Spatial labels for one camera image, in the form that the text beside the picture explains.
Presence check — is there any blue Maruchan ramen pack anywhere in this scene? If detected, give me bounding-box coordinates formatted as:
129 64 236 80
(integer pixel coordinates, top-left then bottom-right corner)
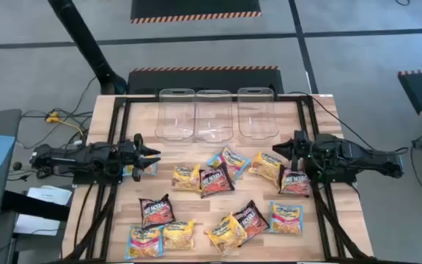
122 154 159 177
268 200 304 235
124 224 165 260
206 145 252 181

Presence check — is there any white paper sheet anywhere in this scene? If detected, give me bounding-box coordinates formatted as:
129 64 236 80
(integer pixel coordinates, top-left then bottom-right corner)
27 185 73 206
12 214 69 236

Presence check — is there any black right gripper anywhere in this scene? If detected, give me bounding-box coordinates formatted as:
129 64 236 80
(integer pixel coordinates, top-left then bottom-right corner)
272 130 318 172

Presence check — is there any black aluminium extrusion frame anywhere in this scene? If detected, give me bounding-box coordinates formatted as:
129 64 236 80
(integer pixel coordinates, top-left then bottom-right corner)
62 94 377 264

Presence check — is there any clear plastic bin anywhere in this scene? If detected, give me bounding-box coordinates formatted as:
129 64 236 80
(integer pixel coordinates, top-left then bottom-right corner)
193 89 234 144
155 87 197 143
236 87 280 144

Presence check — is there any black padded stand post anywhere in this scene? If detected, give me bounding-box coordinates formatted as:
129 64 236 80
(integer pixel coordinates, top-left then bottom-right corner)
47 0 128 95

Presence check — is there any yellow extension cable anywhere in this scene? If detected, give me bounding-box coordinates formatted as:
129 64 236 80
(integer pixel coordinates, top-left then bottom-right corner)
45 111 86 139

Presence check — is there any black Fire Noodle pack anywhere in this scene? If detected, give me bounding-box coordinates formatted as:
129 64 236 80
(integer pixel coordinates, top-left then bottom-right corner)
138 193 176 229
278 167 311 198
232 199 270 243
199 163 236 199

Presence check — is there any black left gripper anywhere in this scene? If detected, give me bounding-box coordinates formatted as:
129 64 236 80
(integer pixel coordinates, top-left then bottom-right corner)
117 133 162 183

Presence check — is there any yellow Maruchan ramen pack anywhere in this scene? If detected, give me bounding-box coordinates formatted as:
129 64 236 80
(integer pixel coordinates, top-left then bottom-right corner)
171 164 201 192
162 219 196 252
203 213 248 257
248 151 287 184

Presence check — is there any black desk support bar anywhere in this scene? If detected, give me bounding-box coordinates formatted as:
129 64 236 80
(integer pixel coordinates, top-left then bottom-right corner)
1 190 71 222

